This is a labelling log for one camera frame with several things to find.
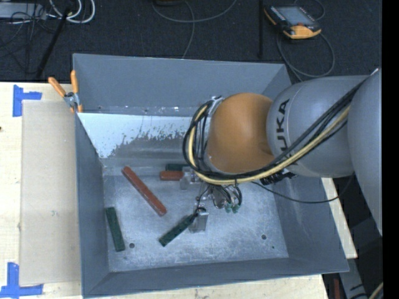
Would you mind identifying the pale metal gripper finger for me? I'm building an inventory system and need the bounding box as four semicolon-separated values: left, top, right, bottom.
187;208;209;234
180;166;201;191

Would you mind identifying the short red-brown flat block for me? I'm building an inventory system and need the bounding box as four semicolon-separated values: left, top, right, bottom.
159;170;185;181

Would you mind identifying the grey metal bin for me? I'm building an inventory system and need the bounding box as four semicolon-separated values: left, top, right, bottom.
72;53;350;298

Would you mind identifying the long red-brown flat block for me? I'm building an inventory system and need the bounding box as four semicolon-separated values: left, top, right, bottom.
121;166;168;217

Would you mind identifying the pale flat board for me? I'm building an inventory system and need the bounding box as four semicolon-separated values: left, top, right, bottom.
19;100;82;288

